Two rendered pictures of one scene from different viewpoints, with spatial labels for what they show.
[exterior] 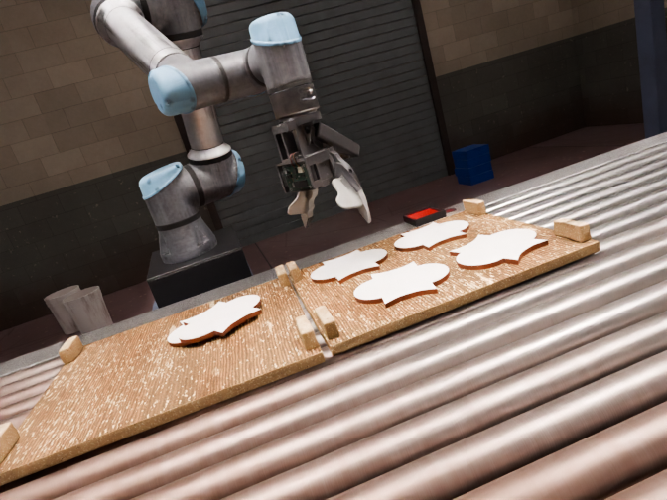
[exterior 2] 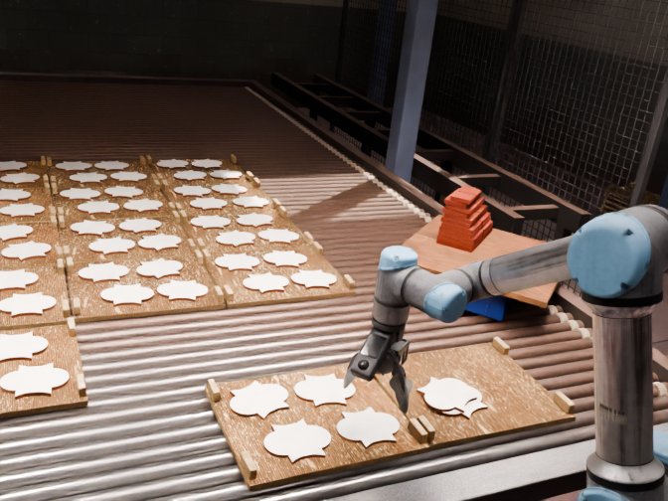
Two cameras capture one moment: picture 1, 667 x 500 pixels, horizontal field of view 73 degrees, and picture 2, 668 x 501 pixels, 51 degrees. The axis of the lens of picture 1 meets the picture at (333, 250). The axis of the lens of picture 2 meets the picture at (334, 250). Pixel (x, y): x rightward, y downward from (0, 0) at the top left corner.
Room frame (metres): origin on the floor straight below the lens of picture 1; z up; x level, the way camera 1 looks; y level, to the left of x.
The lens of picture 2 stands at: (2.00, -0.50, 1.91)
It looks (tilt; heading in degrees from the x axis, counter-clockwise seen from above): 23 degrees down; 164
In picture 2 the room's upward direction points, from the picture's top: 7 degrees clockwise
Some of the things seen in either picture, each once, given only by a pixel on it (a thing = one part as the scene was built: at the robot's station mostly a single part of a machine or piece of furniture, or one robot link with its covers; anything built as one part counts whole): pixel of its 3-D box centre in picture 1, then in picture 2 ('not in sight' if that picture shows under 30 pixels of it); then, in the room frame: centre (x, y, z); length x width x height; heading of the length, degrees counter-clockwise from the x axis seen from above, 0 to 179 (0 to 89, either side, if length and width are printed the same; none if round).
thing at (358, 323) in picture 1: (418, 264); (312, 417); (0.73, -0.13, 0.93); 0.41 x 0.35 x 0.02; 100
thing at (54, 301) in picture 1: (69, 310); not in sight; (4.08, 2.49, 0.18); 0.30 x 0.30 x 0.37
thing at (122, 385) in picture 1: (177, 353); (465, 390); (0.65, 0.28, 0.93); 0.41 x 0.35 x 0.02; 99
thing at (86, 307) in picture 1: (89, 312); not in sight; (3.79, 2.17, 0.18); 0.30 x 0.30 x 0.37
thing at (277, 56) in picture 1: (279, 55); (397, 275); (0.79, -0.01, 1.31); 0.09 x 0.08 x 0.11; 29
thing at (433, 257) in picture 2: not in sight; (485, 254); (0.06, 0.59, 1.03); 0.50 x 0.50 x 0.02; 49
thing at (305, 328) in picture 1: (306, 331); not in sight; (0.55, 0.07, 0.95); 0.06 x 0.02 x 0.03; 9
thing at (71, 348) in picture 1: (70, 349); (564, 402); (0.76, 0.49, 0.95); 0.06 x 0.02 x 0.03; 9
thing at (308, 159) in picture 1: (306, 153); (387, 342); (0.78, 0.00, 1.15); 0.09 x 0.08 x 0.12; 136
